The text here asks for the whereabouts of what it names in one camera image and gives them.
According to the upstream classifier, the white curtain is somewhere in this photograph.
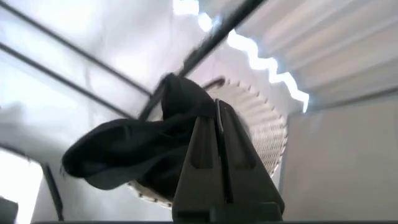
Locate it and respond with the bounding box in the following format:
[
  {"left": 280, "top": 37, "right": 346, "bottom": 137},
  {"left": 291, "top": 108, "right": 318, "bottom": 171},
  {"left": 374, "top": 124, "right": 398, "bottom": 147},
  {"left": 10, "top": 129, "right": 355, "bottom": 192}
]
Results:
[{"left": 217, "top": 0, "right": 398, "bottom": 106}]

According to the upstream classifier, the grey partition panel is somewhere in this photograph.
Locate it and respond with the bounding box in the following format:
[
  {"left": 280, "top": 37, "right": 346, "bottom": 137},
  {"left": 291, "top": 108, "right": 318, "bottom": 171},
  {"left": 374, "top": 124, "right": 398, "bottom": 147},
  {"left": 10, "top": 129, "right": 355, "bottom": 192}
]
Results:
[{"left": 278, "top": 99, "right": 398, "bottom": 220}]

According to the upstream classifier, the black clothes rack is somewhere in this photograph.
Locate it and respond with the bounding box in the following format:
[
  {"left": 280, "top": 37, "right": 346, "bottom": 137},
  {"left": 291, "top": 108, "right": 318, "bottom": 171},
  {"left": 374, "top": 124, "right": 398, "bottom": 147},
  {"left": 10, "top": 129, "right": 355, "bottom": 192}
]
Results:
[{"left": 0, "top": 0, "right": 268, "bottom": 122}]

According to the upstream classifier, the black t-shirt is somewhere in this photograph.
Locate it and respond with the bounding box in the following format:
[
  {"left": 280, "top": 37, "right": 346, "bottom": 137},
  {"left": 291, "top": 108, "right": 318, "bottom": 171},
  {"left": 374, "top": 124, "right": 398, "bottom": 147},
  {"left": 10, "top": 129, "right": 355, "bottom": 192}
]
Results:
[{"left": 61, "top": 73, "right": 218, "bottom": 200}]

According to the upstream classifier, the white laundry basket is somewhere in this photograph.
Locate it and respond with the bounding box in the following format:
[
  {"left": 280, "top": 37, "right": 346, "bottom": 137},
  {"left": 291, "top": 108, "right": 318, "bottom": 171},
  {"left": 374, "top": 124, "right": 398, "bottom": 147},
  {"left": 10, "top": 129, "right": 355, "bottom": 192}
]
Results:
[{"left": 126, "top": 76, "right": 289, "bottom": 210}]

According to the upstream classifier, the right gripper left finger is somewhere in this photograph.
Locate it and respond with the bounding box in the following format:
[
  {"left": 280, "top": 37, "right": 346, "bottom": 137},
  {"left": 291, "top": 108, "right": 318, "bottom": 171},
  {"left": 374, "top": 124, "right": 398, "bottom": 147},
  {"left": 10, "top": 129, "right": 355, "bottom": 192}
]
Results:
[{"left": 172, "top": 116, "right": 224, "bottom": 222}]

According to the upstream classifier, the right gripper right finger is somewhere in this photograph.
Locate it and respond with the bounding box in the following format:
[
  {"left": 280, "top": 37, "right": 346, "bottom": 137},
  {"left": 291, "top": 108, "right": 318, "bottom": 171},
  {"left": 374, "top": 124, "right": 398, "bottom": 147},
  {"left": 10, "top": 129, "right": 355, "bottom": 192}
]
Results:
[{"left": 214, "top": 98, "right": 285, "bottom": 222}]

